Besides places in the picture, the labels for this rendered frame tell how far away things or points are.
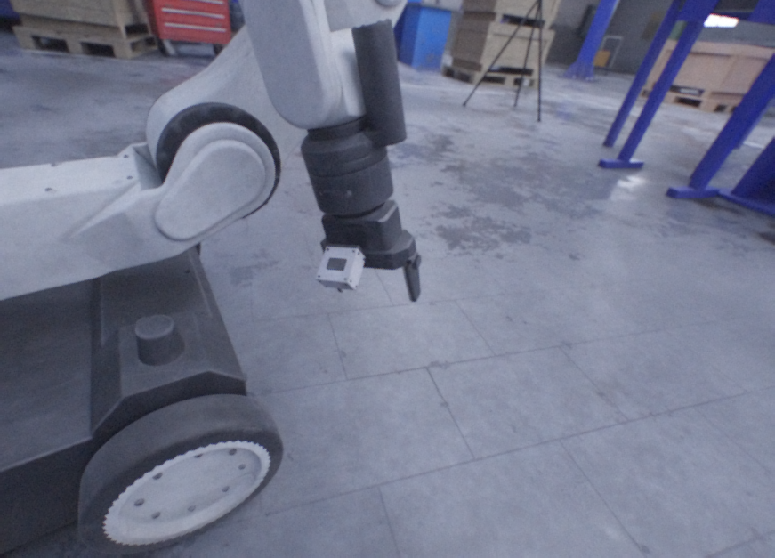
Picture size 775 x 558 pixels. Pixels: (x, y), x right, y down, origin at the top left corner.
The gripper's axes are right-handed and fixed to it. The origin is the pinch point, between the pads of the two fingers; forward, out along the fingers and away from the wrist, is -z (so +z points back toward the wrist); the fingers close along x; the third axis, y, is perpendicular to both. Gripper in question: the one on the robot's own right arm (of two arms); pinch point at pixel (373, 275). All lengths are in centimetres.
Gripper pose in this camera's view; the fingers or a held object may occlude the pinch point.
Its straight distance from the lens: 46.8
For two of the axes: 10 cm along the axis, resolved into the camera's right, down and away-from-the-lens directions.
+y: 4.1, -5.9, 7.0
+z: -2.0, -8.0, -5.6
